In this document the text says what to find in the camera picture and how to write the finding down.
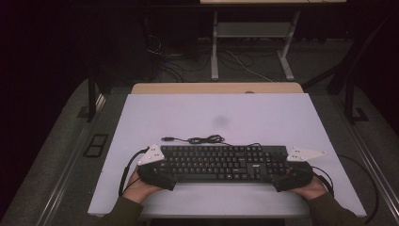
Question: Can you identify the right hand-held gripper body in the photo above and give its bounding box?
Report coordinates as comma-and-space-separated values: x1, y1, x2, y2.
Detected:
286, 146, 327, 190

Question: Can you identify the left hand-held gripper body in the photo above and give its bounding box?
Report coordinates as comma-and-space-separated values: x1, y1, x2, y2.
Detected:
136, 143, 167, 189

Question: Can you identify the black keyboard cable with plug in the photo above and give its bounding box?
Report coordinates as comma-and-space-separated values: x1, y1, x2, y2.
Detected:
161, 134, 263, 149

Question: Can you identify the black computer keyboard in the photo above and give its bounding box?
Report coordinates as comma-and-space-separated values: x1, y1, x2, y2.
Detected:
156, 144, 292, 185

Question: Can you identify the person's right hand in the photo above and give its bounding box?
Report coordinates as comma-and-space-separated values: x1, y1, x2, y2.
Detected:
286, 168, 329, 202

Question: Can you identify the person's left hand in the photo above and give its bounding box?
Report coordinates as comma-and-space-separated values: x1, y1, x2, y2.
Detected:
122, 168, 165, 204

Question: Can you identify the black metal stand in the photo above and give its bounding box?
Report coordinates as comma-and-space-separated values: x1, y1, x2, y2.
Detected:
77, 70, 106, 123
301, 15, 399, 125

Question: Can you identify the black floor socket frame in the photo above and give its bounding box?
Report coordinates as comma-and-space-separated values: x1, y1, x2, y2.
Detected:
82, 133, 109, 158

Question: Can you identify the aluminium floor rail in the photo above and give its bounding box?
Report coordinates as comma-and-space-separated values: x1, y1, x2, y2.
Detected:
332, 97, 399, 218
37, 93, 107, 226

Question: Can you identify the thin black cable loop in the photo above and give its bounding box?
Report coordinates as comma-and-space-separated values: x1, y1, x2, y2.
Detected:
338, 153, 380, 226

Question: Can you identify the tangle of black floor cables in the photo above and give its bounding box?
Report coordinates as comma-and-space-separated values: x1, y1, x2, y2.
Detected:
146, 34, 212, 83

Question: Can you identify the white floor cable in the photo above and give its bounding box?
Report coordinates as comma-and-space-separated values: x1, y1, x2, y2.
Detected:
225, 50, 275, 84

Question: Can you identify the grey metal desk frame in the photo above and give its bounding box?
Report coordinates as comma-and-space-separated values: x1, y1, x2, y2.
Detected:
210, 10, 301, 82

